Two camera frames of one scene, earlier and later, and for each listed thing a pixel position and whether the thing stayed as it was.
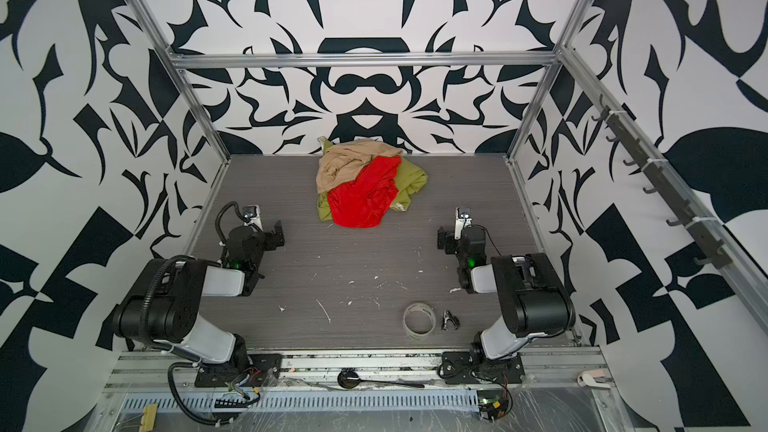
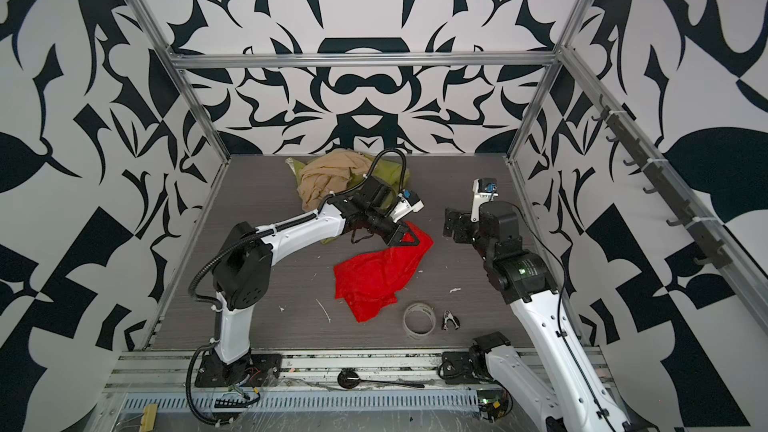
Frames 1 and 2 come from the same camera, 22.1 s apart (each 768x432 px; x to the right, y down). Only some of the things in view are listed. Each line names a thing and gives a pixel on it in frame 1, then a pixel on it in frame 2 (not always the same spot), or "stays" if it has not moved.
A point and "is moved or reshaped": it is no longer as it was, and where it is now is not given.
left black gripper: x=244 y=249 -> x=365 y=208
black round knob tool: x=350 y=379 stays
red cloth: x=365 y=201 is moved or reshaped
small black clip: x=447 y=316 stays
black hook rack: x=694 y=224 stays
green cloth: x=409 y=181 -> x=394 y=177
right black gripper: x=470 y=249 -> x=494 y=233
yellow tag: x=148 y=418 stays
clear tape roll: x=419 y=319 stays
